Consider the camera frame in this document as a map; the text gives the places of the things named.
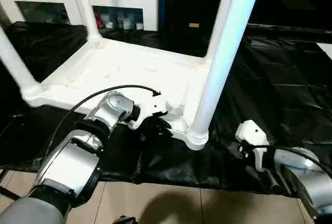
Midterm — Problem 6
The long black bar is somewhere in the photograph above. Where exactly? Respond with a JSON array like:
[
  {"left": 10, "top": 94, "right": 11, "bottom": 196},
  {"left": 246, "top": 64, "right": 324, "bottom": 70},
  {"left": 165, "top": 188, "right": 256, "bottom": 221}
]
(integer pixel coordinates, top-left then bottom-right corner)
[{"left": 246, "top": 23, "right": 332, "bottom": 38}]

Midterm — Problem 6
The red packet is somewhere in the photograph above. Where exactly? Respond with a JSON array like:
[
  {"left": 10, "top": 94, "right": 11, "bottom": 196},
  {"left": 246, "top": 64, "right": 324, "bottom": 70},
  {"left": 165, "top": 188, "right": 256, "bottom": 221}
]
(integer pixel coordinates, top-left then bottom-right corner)
[{"left": 94, "top": 11, "right": 104, "bottom": 29}]

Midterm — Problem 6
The black stand leg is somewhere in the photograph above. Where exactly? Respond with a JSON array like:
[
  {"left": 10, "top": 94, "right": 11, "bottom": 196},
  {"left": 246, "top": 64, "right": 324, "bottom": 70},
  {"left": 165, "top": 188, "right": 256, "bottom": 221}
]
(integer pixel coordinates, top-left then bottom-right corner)
[{"left": 0, "top": 169, "right": 21, "bottom": 201}]

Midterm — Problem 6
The white flat board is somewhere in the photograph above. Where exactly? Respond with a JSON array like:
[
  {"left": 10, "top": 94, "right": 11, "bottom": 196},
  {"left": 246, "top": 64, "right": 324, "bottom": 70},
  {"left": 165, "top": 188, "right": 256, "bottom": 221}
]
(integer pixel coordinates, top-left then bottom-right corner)
[{"left": 316, "top": 41, "right": 332, "bottom": 60}]

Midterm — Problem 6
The black mat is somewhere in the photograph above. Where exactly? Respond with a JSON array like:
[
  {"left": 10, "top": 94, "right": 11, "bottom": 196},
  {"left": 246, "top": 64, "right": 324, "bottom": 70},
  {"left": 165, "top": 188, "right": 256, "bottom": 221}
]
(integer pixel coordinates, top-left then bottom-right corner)
[{"left": 0, "top": 21, "right": 332, "bottom": 199}]

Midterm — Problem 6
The white plastic table leg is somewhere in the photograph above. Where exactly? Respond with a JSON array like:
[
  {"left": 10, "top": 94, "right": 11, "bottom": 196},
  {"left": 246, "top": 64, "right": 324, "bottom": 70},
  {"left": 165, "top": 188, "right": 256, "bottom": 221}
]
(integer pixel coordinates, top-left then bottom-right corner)
[
  {"left": 204, "top": 0, "right": 238, "bottom": 64},
  {"left": 0, "top": 20, "right": 44, "bottom": 105},
  {"left": 190, "top": 0, "right": 265, "bottom": 144},
  {"left": 74, "top": 0, "right": 102, "bottom": 47}
]

